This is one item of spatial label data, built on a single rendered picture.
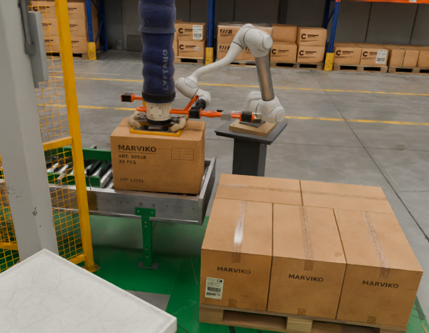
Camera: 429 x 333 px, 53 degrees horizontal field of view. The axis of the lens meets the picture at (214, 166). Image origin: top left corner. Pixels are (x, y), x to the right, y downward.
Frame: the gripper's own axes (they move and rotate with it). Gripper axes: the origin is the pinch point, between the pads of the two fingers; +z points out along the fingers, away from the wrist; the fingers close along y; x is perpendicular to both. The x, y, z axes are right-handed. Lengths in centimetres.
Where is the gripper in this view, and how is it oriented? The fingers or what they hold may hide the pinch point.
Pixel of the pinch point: (196, 112)
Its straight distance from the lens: 292.1
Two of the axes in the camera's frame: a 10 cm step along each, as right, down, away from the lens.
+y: -0.3, 9.0, 4.3
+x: -9.9, -0.8, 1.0
